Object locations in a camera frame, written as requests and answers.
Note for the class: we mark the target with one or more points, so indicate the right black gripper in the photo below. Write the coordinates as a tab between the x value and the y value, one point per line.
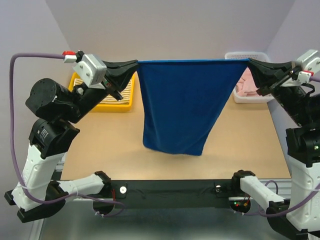
268	73

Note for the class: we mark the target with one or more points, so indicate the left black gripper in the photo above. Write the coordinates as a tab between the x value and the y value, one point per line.
118	74

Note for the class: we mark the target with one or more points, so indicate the yellow striped towel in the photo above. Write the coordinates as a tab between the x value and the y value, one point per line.
109	100

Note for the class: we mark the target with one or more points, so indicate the blue towel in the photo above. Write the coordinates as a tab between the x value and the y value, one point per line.
182	100

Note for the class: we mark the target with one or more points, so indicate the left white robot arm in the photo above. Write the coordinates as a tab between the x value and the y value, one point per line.
57	108

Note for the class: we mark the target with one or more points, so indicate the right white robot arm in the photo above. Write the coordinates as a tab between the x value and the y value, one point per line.
290	84

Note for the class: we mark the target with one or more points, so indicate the white plastic basket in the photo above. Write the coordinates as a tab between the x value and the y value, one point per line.
260	56

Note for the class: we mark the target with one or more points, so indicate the pink towel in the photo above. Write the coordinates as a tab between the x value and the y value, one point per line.
245	86

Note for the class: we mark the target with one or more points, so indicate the yellow plastic tray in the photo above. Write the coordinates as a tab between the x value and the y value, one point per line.
110	105

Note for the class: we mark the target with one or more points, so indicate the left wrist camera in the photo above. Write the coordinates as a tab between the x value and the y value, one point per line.
90	68

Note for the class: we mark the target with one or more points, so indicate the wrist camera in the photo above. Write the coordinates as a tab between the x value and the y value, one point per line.
305	67
90	68

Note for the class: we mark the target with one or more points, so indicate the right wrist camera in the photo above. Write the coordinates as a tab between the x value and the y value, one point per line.
305	67

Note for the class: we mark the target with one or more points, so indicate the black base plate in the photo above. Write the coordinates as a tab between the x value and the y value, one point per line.
175	194

